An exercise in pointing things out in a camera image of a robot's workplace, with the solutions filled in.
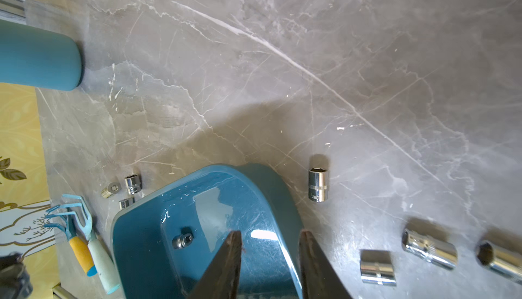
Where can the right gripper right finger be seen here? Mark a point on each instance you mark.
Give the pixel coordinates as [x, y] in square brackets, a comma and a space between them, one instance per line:
[318, 278]

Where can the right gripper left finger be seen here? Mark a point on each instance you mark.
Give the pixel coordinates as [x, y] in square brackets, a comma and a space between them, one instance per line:
[221, 279]

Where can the teal plastic storage box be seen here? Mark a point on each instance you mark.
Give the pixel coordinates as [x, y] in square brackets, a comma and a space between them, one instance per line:
[210, 203]

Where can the long chrome socket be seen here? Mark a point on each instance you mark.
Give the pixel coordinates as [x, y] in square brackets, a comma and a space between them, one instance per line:
[429, 249]

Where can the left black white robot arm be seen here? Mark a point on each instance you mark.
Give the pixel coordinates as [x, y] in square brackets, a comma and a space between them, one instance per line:
[15, 280]

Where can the small chrome socket in box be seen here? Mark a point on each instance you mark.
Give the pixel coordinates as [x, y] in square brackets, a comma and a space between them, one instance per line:
[183, 240]

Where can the light blue toy fork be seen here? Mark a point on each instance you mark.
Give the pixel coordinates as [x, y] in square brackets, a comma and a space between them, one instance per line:
[106, 269]

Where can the teal blue vase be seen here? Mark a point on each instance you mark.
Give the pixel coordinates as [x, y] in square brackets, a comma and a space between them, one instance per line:
[39, 58]

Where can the yellow handled toy tool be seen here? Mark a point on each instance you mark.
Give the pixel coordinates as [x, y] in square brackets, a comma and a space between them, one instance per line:
[65, 222]

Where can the aluminium front rail frame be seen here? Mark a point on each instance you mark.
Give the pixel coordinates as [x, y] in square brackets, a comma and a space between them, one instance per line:
[13, 11]

